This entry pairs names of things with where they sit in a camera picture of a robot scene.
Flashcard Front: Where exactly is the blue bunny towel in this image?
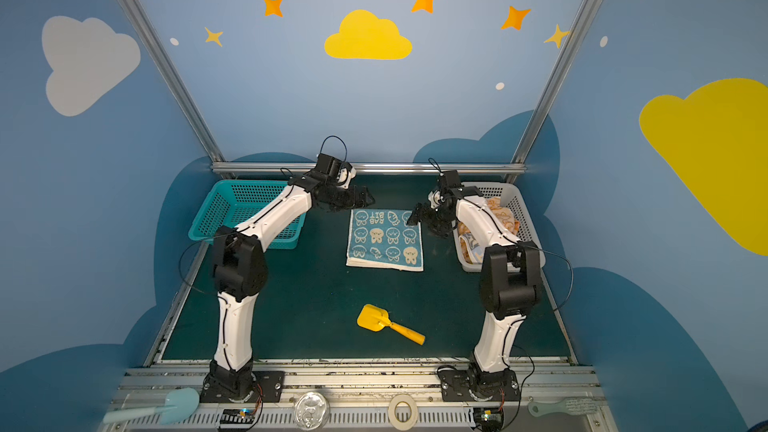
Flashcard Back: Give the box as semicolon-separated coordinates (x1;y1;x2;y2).
346;208;424;273

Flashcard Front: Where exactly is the grey plastic basket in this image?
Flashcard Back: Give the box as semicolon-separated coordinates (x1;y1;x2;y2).
453;182;541;273

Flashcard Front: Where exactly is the teal plastic basket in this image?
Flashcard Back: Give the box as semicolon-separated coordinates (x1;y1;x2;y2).
188;180;312;250

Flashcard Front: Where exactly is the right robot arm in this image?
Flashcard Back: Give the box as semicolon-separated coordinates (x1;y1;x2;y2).
408;187;542;374

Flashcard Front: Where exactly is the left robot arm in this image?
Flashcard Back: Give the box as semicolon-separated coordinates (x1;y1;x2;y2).
208;171;375;396

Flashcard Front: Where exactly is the orange patterned towel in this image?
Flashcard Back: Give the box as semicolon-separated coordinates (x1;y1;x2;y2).
457;196;521;264

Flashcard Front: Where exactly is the yellow toy shovel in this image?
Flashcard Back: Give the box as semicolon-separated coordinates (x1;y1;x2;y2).
357;304;425;345

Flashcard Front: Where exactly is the right circuit board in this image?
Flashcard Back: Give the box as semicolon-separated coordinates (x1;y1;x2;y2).
472;408;504;432

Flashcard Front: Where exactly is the circuit board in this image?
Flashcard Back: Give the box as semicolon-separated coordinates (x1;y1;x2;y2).
217;408;258;431
472;408;504;432

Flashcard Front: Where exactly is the white tape roll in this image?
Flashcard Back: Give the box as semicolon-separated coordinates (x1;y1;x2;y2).
387;394;419;431

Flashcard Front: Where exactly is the clear round lid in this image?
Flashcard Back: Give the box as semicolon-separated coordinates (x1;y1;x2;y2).
293;391;330;431

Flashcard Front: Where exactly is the grey-green brush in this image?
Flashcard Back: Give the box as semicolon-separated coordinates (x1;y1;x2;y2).
527;398;599;418

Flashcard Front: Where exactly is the left circuit board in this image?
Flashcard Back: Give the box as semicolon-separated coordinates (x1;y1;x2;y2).
217;408;258;431

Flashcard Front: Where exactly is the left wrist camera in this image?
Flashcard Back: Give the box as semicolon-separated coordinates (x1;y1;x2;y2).
313;153;356;189

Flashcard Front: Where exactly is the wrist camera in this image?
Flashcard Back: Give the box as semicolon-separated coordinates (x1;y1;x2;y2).
428;170;463;209
313;153;356;189

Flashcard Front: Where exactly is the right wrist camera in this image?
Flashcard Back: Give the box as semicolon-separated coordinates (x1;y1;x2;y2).
428;170;463;209

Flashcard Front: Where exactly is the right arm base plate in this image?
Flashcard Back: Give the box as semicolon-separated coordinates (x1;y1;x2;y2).
436;366;521;402

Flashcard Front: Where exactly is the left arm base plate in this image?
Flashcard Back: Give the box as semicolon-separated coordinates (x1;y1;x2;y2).
200;369;285;404

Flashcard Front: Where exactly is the aluminium front rail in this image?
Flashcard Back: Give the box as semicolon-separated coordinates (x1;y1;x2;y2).
99;357;618;431

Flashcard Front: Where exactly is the aluminium frame left post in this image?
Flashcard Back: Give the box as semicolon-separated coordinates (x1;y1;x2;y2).
117;0;225;162

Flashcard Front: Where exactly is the aluminium frame post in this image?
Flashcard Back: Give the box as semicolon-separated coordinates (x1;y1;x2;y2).
117;0;225;162
504;0;604;183

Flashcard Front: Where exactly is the aluminium frame right post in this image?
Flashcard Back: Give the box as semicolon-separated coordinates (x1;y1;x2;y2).
504;0;604;183

